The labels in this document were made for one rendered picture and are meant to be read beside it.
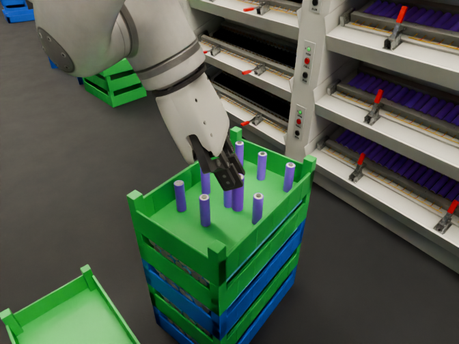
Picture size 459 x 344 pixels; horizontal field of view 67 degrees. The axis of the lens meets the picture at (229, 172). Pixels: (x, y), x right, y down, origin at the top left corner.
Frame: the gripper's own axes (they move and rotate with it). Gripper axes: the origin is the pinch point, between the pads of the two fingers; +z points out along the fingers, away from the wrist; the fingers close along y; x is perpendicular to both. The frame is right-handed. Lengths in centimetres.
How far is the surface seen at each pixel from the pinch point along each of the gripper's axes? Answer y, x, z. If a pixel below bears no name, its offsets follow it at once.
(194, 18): -110, -30, -9
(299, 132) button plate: -62, 1, 32
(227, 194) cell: -8.2, -6.2, 9.7
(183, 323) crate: 4.3, -23.3, 29.2
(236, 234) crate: -1.8, -5.4, 14.0
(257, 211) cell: -4.4, -1.0, 12.2
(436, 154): -35, 34, 33
